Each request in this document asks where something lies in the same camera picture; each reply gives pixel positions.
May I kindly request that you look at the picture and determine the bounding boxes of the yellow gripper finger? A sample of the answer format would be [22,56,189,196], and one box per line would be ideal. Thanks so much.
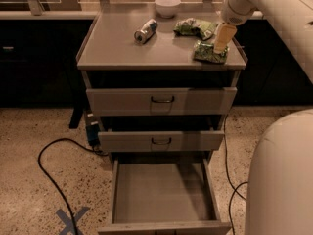
[213,23,237,54]

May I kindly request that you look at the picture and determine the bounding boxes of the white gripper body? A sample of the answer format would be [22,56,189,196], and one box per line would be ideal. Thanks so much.
[220,0,256,26]

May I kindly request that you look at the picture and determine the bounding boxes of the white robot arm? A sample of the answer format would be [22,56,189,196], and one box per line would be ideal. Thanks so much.
[214,0,313,235]

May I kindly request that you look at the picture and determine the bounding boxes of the green and silver can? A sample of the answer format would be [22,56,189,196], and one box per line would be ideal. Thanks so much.
[134,19,157,44]

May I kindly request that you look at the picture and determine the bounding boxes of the grey drawer cabinet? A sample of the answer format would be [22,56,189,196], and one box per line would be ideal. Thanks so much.
[78,3,246,158]

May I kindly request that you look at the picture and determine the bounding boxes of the top grey drawer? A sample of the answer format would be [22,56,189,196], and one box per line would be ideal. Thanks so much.
[86,87,237,117]

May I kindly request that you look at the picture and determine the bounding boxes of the middle grey drawer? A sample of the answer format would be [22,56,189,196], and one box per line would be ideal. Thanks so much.
[99,131,224,153]

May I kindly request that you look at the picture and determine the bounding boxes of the bottom grey open drawer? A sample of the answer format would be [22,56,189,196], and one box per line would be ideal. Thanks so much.
[98,158,231,235]

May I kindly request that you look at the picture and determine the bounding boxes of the green chip bag front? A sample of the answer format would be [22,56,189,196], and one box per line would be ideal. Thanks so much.
[193,40,229,64]

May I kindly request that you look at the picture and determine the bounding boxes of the green chip bag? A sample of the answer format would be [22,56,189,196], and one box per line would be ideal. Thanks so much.
[193,40,229,64]
[173,18,218,40]

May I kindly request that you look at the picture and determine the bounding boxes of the green chip bag rear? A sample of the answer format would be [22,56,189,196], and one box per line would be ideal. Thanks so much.
[173,18,218,40]

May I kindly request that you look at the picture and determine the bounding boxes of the white bowl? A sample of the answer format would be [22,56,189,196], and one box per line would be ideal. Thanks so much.
[155,0,181,18]

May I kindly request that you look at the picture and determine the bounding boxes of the blue power box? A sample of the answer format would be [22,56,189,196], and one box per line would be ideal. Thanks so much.
[85,113,100,147]

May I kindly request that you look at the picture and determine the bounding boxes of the dark counter with cabinets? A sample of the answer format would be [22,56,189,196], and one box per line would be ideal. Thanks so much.
[0,19,313,108]

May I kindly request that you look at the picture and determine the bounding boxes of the blue tape cross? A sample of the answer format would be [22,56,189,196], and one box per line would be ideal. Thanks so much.
[56,207,89,235]

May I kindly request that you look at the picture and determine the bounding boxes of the black cable right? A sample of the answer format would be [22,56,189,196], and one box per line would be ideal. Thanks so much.
[222,114,249,235]

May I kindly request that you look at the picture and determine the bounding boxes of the black cable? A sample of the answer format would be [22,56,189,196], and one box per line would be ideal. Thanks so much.
[222,114,249,235]
[37,137,109,235]

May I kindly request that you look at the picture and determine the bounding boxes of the black cable left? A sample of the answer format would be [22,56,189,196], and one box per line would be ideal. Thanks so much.
[37,137,109,235]

